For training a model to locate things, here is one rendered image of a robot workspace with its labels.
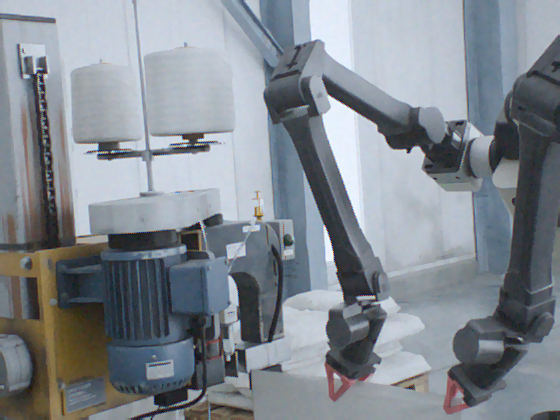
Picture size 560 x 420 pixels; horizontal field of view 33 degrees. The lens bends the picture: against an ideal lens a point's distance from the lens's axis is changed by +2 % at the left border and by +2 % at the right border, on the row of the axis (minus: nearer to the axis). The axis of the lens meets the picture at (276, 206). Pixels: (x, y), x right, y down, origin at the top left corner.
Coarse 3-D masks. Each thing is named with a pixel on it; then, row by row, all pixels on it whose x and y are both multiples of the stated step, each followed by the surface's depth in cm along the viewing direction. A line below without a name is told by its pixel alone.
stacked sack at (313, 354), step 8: (320, 344) 491; (296, 352) 479; (304, 352) 482; (312, 352) 485; (320, 352) 488; (296, 360) 476; (304, 360) 478; (312, 360) 484; (288, 368) 473; (296, 368) 478
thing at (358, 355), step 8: (352, 344) 174; (360, 344) 173; (368, 344) 173; (328, 352) 176; (336, 352) 176; (344, 352) 176; (352, 352) 174; (360, 352) 174; (368, 352) 175; (328, 360) 175; (336, 360) 174; (344, 360) 175; (352, 360) 175; (360, 360) 175; (368, 360) 176; (376, 360) 178; (344, 368) 173; (352, 368) 173; (360, 368) 174
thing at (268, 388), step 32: (256, 384) 195; (288, 384) 189; (320, 384) 182; (384, 384) 176; (256, 416) 196; (288, 416) 190; (320, 416) 183; (352, 416) 177; (384, 416) 173; (416, 416) 170; (448, 416) 166
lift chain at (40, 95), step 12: (36, 72) 169; (36, 84) 169; (36, 96) 170; (36, 108) 170; (36, 120) 170; (48, 120) 171; (48, 132) 171; (48, 144) 171; (48, 156) 171; (48, 168) 172; (48, 180) 170; (48, 192) 170; (48, 204) 171; (48, 216) 171; (48, 228) 171; (48, 240) 171
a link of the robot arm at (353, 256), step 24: (264, 96) 166; (312, 96) 159; (288, 120) 164; (312, 120) 162; (312, 144) 163; (312, 168) 165; (336, 168) 167; (312, 192) 168; (336, 192) 167; (336, 216) 167; (336, 240) 170; (360, 240) 170; (336, 264) 172; (360, 264) 169; (360, 288) 172
